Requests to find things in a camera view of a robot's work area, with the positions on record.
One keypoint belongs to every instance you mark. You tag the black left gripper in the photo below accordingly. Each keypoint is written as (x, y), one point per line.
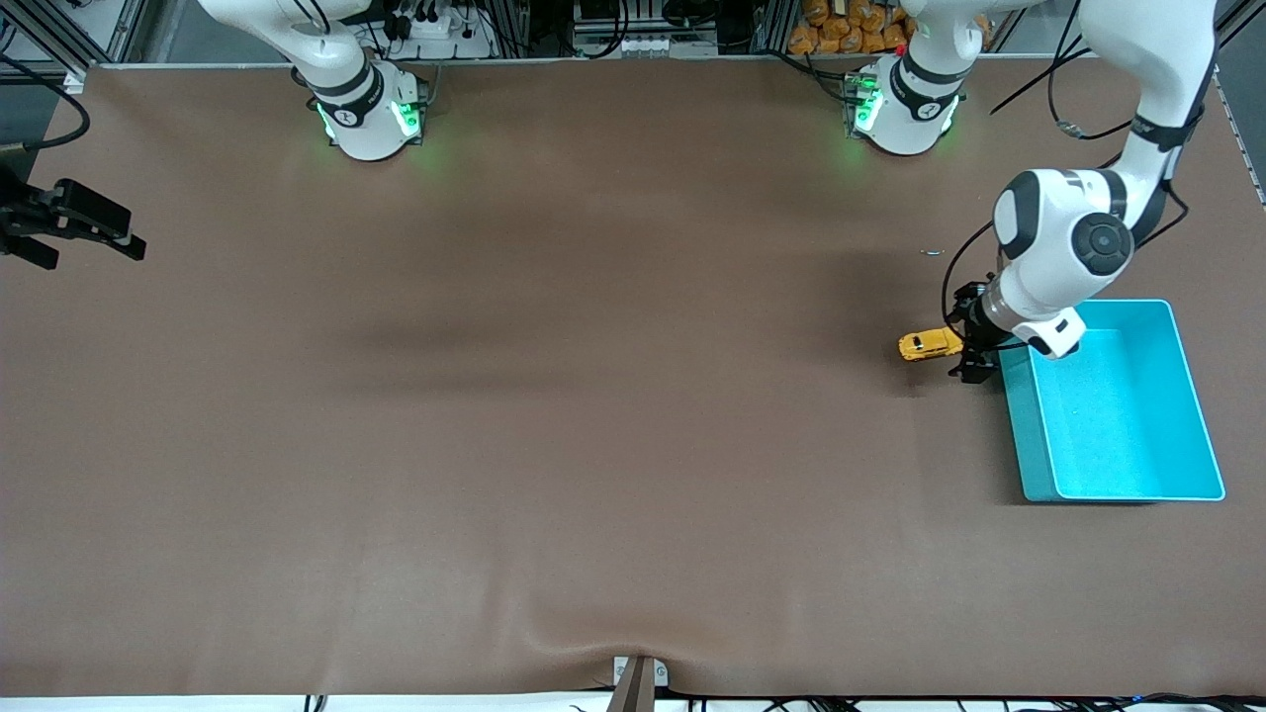
(972, 321)

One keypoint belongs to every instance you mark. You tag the grey metal bracket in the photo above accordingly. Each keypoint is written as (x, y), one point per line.
(661, 672)

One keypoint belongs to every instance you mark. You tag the turquoise plastic bin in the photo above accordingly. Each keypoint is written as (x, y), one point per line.
(1118, 425)

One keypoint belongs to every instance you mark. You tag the grey aluminium frame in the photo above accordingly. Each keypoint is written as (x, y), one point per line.
(1241, 129)
(109, 30)

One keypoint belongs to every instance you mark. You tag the white power strip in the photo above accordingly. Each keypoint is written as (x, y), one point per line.
(440, 30)

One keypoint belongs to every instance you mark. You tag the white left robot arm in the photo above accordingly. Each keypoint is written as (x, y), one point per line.
(1157, 40)

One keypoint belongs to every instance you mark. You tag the brown table mat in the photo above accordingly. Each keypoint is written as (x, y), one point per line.
(633, 445)

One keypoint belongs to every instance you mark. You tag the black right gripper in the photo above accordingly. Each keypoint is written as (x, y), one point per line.
(30, 220)

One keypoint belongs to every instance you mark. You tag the orange packets pile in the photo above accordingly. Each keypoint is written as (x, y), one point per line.
(851, 25)

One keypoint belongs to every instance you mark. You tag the white terminal block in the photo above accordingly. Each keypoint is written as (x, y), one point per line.
(653, 45)

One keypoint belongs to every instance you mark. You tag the brown camera pole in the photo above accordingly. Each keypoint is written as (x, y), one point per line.
(633, 692)

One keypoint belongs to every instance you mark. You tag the yellow beetle toy car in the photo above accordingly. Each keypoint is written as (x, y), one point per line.
(928, 344)

